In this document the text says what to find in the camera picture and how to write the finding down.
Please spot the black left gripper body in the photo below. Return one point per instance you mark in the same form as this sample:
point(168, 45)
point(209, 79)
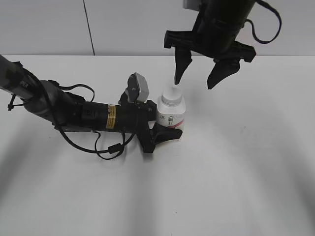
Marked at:
point(132, 118)

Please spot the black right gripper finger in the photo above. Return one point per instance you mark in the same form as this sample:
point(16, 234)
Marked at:
point(222, 69)
point(182, 60)

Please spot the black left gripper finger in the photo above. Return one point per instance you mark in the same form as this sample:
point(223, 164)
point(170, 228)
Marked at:
point(160, 134)
point(152, 110)

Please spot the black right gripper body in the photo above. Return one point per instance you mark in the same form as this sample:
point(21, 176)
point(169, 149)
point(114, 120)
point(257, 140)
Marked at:
point(213, 35)

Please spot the white yili changqing bottle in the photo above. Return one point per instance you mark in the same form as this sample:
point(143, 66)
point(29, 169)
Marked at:
point(171, 116)

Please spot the white bottle cap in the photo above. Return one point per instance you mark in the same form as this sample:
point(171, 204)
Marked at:
point(171, 96)

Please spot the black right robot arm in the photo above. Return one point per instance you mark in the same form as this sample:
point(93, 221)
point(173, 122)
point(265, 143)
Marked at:
point(245, 5)

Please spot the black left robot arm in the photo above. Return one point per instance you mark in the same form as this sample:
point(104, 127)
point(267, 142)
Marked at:
point(69, 112)

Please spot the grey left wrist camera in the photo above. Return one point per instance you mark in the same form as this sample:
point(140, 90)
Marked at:
point(137, 90)

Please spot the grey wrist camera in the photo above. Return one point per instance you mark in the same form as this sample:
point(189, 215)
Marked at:
point(137, 90)
point(192, 4)

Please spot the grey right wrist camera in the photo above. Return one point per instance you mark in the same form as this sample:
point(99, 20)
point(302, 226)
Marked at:
point(192, 4)

